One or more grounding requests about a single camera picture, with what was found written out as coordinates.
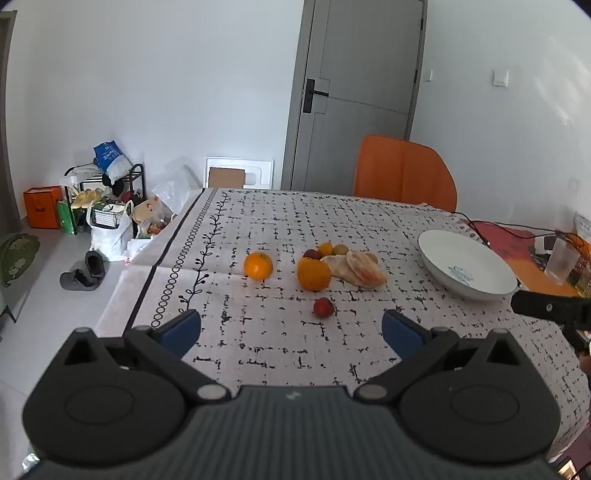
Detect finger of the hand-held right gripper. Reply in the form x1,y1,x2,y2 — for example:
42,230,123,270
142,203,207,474
510,288,591,331

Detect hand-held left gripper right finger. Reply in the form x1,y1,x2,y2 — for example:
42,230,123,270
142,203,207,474
353,309,536,402

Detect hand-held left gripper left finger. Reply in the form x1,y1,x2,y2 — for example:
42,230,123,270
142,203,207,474
56,309,234,402

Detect clear pale pastry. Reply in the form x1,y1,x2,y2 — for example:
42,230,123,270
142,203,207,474
320,250,389,289

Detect white ceramic plate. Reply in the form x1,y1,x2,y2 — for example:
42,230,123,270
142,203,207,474
418,229,519,302

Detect large orange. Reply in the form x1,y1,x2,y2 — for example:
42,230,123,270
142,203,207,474
244,251,274,281
297,257,332,292

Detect clear plastic cup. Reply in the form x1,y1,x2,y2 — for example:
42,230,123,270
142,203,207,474
544,237,581,285

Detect red and orange mat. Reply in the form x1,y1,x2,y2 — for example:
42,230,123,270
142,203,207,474
470,220,591,297

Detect grey slipper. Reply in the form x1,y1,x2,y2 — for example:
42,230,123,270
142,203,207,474
85,250,106,278
59,271,100,292

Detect white shopping bag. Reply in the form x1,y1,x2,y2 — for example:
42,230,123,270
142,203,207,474
88,200,135,263

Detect beige printed bag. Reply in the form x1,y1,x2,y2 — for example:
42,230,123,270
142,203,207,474
133,196,175,238

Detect clear plastic bag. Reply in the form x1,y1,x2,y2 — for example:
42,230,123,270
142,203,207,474
150,164,204,217

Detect black shoe rack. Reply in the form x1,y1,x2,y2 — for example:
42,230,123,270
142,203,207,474
64,162,145,232

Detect green box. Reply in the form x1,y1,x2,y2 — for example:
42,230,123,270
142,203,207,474
57,199,80,234

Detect orange chair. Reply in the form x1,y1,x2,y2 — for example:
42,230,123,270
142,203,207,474
353,135,459,213

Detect brown cardboard sheet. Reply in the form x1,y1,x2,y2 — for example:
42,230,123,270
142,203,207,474
209,167,246,188

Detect yellow slippers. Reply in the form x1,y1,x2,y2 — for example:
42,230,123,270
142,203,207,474
71,188,105,209

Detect green cushion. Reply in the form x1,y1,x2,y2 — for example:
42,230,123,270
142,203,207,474
0,233,41,288

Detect orange box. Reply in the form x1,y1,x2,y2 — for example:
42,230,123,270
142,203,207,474
23,186,64,230

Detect blue and white bag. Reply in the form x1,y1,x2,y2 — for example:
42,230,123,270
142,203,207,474
93,141,134,182

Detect grey door with black lock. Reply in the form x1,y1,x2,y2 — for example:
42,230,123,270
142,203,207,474
280,0,428,192

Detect black cable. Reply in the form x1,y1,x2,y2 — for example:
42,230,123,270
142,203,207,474
455,212,591,246

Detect black door handle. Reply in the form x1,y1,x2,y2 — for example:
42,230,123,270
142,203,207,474
301,78,329,114

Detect grey door with small handle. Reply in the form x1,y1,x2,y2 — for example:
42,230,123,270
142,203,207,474
0,11,22,223

